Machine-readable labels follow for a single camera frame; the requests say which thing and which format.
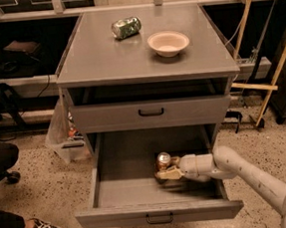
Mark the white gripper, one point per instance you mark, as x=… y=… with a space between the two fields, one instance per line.
x=189 y=166

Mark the orange soda can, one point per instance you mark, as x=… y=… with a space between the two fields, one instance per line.
x=162 y=164

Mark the closed grey top drawer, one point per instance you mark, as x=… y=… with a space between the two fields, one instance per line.
x=135 y=115

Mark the white paper bowl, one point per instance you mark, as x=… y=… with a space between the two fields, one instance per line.
x=167 y=43

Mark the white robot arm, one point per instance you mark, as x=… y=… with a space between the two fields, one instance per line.
x=224 y=163

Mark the open grey middle drawer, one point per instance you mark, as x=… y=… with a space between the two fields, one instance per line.
x=125 y=191

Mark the black trouser leg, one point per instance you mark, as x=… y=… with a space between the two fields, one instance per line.
x=9 y=154

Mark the green soda can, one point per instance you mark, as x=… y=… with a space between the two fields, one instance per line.
x=125 y=28

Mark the grey drawer cabinet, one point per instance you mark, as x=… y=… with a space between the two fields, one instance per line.
x=101 y=70

